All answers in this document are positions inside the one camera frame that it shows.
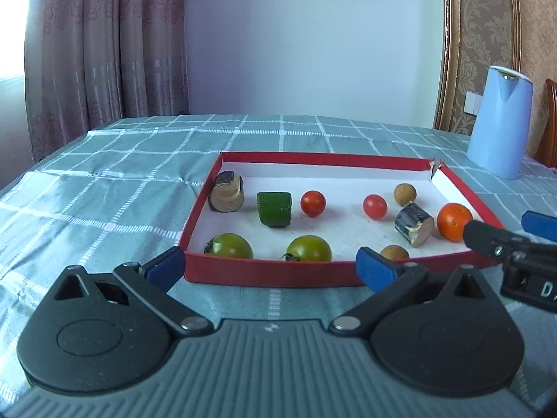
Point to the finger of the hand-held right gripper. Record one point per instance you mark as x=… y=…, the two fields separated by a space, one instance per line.
x=483 y=235
x=541 y=226

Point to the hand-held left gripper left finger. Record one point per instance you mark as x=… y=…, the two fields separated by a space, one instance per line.
x=167 y=268

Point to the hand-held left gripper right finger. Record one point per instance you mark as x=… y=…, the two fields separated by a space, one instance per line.
x=374 y=268

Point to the eggplant chunk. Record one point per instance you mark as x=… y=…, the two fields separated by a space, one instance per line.
x=224 y=198
x=411 y=222

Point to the green tomato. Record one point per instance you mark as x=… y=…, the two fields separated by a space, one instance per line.
x=230 y=247
x=310 y=249

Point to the red cardboard box tray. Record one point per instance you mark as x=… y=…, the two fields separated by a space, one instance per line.
x=339 y=178

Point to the brown longan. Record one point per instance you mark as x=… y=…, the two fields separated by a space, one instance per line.
x=405 y=193
x=394 y=253

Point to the orange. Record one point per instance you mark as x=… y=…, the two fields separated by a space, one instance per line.
x=452 y=222

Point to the red cherry tomato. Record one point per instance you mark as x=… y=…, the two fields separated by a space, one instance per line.
x=313 y=203
x=375 y=206

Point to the green checked tablecloth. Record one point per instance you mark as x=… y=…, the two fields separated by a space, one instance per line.
x=130 y=183

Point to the wooden chair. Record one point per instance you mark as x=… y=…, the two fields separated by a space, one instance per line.
x=549 y=130

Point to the light blue kettle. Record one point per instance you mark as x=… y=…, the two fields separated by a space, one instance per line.
x=500 y=130

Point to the green cucumber piece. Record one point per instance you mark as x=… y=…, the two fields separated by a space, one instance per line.
x=274 y=209

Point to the gold framed wallpaper panel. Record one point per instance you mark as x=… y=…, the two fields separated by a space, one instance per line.
x=478 y=30

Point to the patterned beige curtain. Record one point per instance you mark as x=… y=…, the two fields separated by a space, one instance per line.
x=108 y=52

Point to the white wall socket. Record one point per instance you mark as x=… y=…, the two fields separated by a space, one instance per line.
x=472 y=102

